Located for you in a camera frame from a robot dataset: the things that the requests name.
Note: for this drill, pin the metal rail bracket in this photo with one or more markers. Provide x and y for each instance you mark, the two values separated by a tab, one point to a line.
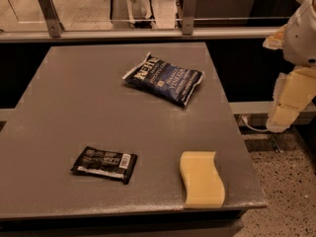
53	23
189	8

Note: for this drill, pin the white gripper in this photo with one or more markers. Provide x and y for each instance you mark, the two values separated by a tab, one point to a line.
302	39

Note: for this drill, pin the right metal rail bracket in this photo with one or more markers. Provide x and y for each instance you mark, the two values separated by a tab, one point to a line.
189	8

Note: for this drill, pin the black snack bar wrapper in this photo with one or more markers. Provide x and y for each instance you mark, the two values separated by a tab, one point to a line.
109	164

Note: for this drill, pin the blue potato chip bag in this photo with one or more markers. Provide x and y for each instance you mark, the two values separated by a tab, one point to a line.
164	79

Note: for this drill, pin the left metal rail bracket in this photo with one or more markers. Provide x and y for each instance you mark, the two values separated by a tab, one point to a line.
53	23

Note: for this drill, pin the yellow wavy sponge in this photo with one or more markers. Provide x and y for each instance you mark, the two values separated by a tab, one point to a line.
204	187

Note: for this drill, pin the metal horizontal rail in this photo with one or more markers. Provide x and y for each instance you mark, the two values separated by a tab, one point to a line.
142	34

